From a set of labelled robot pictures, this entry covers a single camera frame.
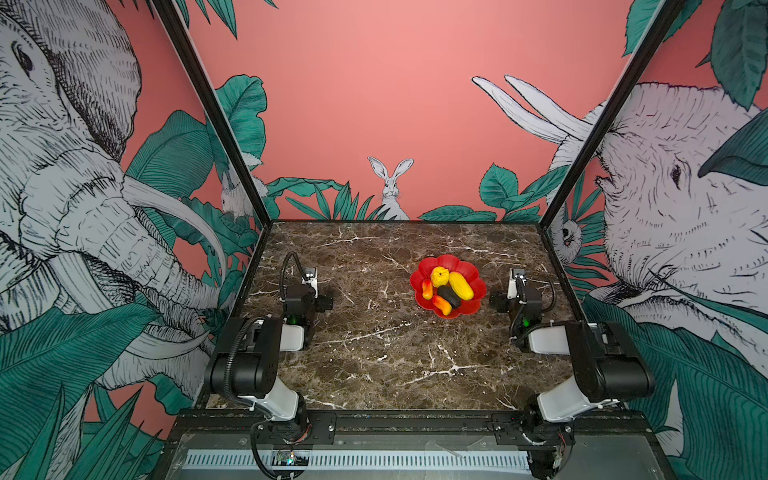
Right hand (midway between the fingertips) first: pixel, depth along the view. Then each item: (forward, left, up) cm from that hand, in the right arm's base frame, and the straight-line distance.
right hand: (507, 280), depth 94 cm
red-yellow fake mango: (0, +25, -5) cm, 26 cm away
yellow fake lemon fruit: (0, +14, -4) cm, 15 cm away
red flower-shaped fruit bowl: (+7, +10, -5) cm, 14 cm away
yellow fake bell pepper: (+3, +21, -2) cm, 22 cm away
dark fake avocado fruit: (-3, +19, -4) cm, 20 cm away
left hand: (0, +63, 0) cm, 63 cm away
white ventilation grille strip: (-47, +42, -7) cm, 63 cm away
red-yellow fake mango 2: (-6, +21, -4) cm, 22 cm away
